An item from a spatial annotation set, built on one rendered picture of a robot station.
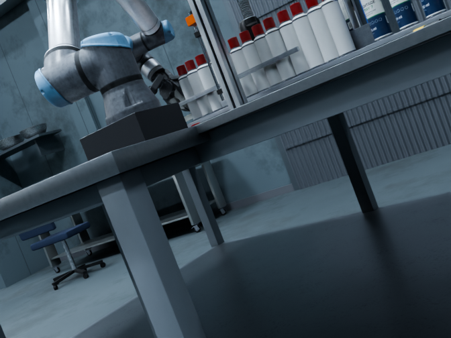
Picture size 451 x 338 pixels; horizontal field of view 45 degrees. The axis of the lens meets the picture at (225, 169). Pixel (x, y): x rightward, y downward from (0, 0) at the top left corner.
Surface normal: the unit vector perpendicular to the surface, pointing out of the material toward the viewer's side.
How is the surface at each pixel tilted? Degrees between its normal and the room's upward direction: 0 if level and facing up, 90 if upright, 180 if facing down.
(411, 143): 90
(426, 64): 90
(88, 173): 90
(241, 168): 90
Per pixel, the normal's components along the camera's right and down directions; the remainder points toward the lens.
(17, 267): 0.81, -0.29
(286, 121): -0.58, 0.26
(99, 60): -0.19, 0.13
